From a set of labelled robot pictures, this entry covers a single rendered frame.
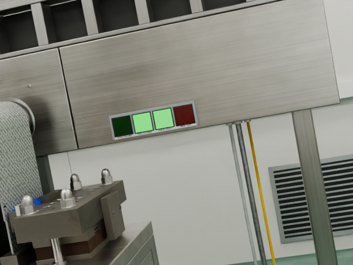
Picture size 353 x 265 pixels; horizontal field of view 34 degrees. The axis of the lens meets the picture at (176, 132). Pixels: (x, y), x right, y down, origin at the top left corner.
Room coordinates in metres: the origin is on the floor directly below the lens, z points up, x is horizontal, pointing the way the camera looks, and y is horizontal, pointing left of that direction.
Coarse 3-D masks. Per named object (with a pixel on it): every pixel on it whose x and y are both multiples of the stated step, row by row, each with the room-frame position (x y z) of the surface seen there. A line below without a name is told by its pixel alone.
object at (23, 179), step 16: (0, 144) 1.43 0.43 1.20; (16, 144) 1.52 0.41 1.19; (32, 144) 1.61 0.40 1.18; (0, 160) 1.42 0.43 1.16; (16, 160) 1.50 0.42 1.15; (32, 160) 1.59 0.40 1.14; (0, 176) 1.40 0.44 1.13; (16, 176) 1.48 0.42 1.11; (32, 176) 1.57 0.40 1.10; (0, 192) 1.39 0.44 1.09; (16, 192) 1.47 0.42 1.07; (32, 192) 1.55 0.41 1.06
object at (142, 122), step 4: (136, 116) 1.65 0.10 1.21; (140, 116) 1.65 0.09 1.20; (144, 116) 1.64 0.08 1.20; (148, 116) 1.64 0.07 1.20; (136, 120) 1.65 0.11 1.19; (140, 120) 1.65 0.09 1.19; (144, 120) 1.64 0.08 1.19; (148, 120) 1.64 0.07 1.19; (136, 124) 1.65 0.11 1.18; (140, 124) 1.65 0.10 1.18; (144, 124) 1.64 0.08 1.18; (148, 124) 1.64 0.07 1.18; (136, 128) 1.65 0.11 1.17; (140, 128) 1.65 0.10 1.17; (144, 128) 1.64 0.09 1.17; (148, 128) 1.64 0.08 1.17; (152, 128) 1.64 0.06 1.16
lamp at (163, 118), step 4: (156, 112) 1.64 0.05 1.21; (160, 112) 1.63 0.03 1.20; (164, 112) 1.63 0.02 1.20; (168, 112) 1.63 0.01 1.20; (156, 116) 1.64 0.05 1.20; (160, 116) 1.64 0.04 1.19; (164, 116) 1.63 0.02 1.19; (168, 116) 1.63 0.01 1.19; (156, 120) 1.64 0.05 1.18; (160, 120) 1.64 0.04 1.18; (164, 120) 1.63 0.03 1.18; (168, 120) 1.63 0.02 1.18; (172, 120) 1.63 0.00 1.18; (156, 124) 1.64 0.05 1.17; (160, 124) 1.64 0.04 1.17; (164, 124) 1.63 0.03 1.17; (168, 124) 1.63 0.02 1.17; (172, 124) 1.63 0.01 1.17; (156, 128) 1.64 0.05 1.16
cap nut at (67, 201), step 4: (64, 188) 1.36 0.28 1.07; (64, 192) 1.34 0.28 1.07; (68, 192) 1.35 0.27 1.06; (64, 196) 1.34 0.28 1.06; (68, 196) 1.34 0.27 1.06; (60, 200) 1.35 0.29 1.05; (64, 200) 1.34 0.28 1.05; (68, 200) 1.34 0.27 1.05; (72, 200) 1.35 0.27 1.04; (64, 204) 1.34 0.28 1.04; (68, 204) 1.34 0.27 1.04; (72, 204) 1.35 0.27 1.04; (64, 208) 1.34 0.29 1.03
